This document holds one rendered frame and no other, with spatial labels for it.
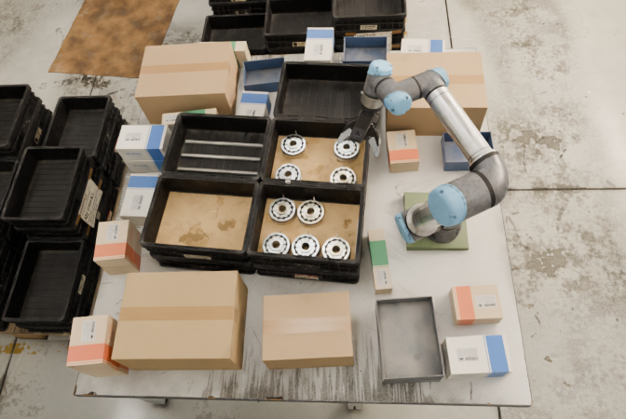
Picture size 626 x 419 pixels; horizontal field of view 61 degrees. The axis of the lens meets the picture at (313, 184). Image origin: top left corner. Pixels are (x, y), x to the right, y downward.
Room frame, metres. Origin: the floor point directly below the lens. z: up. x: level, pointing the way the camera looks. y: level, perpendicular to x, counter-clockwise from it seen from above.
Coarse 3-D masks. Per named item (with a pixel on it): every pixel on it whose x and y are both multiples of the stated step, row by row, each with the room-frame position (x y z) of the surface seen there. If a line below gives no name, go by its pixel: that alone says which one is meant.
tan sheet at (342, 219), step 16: (336, 208) 0.91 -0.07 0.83; (352, 208) 0.90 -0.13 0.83; (272, 224) 0.89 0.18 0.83; (288, 224) 0.88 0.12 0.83; (320, 224) 0.86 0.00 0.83; (336, 224) 0.84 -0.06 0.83; (352, 224) 0.83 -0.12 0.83; (320, 240) 0.79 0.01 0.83; (352, 240) 0.77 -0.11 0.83; (320, 256) 0.73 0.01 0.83; (352, 256) 0.71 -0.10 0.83
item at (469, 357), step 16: (464, 336) 0.37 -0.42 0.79; (480, 336) 0.36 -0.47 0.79; (496, 336) 0.36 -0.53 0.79; (448, 352) 0.33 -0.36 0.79; (464, 352) 0.32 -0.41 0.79; (480, 352) 0.31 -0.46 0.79; (496, 352) 0.31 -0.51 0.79; (448, 368) 0.29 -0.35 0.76; (464, 368) 0.27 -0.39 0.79; (480, 368) 0.26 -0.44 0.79; (496, 368) 0.26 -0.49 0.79
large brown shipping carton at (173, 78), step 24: (168, 48) 1.83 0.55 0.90; (192, 48) 1.80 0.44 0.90; (216, 48) 1.78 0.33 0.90; (144, 72) 1.71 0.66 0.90; (168, 72) 1.69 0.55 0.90; (192, 72) 1.66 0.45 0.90; (216, 72) 1.64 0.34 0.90; (144, 96) 1.57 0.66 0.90; (168, 96) 1.55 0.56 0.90; (192, 96) 1.53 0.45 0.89; (216, 96) 1.52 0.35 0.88
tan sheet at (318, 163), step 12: (312, 144) 1.22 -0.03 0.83; (324, 144) 1.21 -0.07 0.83; (360, 144) 1.18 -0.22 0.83; (276, 156) 1.19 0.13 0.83; (312, 156) 1.16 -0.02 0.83; (324, 156) 1.15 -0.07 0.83; (360, 156) 1.13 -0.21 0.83; (276, 168) 1.14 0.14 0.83; (300, 168) 1.12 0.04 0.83; (312, 168) 1.11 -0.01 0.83; (324, 168) 1.10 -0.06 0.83; (336, 168) 1.09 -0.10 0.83; (348, 168) 1.08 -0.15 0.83; (360, 168) 1.07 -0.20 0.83; (312, 180) 1.05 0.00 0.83; (324, 180) 1.05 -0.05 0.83; (360, 180) 1.02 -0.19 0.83
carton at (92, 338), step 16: (80, 320) 0.60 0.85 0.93; (96, 320) 0.59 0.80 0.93; (112, 320) 0.60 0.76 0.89; (80, 336) 0.55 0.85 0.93; (96, 336) 0.54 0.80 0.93; (112, 336) 0.55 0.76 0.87; (80, 352) 0.50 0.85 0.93; (96, 352) 0.49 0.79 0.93; (80, 368) 0.46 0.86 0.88; (96, 368) 0.45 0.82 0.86
